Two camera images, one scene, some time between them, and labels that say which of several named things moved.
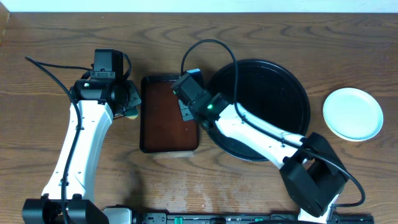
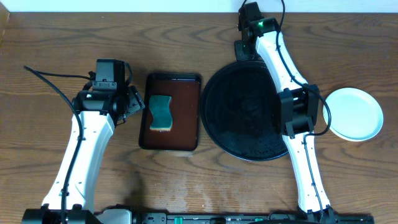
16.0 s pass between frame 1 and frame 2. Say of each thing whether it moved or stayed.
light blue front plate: stayed
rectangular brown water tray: stayed
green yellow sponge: moved
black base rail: stayed
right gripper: moved
